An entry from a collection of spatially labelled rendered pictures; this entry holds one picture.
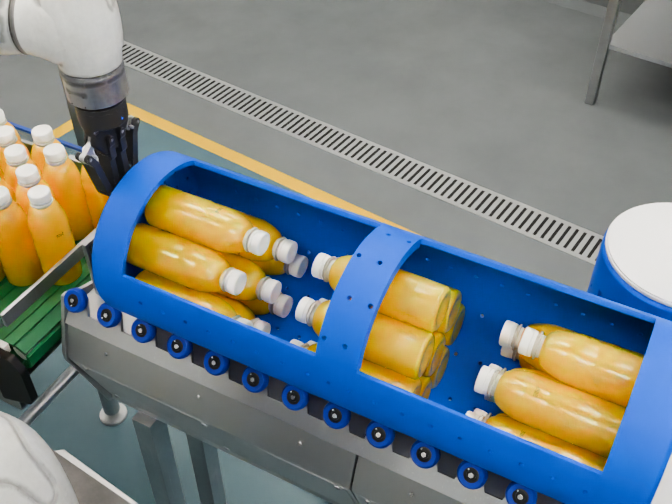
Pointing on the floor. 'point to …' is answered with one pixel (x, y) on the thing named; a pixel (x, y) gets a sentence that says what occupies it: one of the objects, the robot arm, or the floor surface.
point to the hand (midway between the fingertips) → (123, 202)
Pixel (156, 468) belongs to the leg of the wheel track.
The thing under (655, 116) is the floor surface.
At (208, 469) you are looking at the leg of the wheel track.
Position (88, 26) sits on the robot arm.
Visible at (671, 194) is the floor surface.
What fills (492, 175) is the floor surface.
